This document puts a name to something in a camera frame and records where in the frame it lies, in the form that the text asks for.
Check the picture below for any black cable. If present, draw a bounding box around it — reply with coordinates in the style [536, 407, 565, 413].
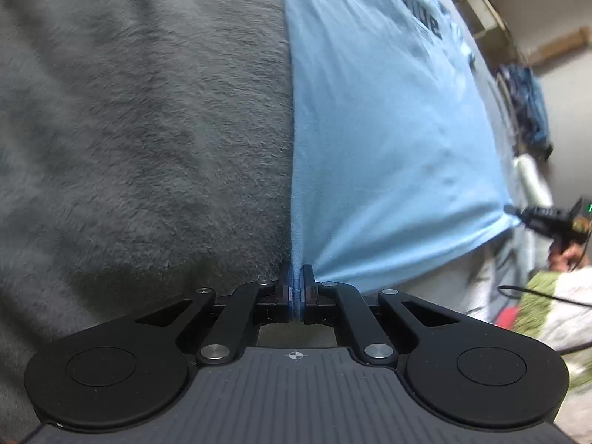
[498, 285, 592, 308]

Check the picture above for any green white patterned cloth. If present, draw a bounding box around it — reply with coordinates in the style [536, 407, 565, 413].
[518, 270, 592, 357]

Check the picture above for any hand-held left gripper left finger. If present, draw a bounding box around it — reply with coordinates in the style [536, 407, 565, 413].
[135, 263, 294, 365]

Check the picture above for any white wooden side table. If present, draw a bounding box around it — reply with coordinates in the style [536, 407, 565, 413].
[441, 0, 519, 43]

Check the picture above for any person's right hand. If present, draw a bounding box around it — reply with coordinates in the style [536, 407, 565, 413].
[548, 243, 592, 273]

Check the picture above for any pale patterned bed sheet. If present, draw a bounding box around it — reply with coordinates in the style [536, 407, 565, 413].
[370, 236, 532, 329]

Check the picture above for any light blue t-shirt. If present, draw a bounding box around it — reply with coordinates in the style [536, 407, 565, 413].
[276, 0, 523, 294]

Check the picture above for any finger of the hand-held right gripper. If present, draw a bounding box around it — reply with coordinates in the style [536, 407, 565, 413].
[503, 203, 573, 229]

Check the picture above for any white plastic bag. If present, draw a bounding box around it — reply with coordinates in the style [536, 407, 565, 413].
[512, 155, 554, 209]

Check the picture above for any brown cardboard box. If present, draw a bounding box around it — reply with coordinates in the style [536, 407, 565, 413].
[527, 28, 592, 66]

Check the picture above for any pile of blue clothes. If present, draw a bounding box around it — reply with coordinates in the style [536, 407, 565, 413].
[498, 65, 554, 160]

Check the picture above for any red object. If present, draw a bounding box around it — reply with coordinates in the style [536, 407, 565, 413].
[495, 307, 519, 334]

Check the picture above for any grey fleece blanket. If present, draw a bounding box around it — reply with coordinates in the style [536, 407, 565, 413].
[0, 0, 297, 440]

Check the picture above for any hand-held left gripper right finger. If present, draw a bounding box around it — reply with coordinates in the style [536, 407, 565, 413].
[300, 263, 464, 365]

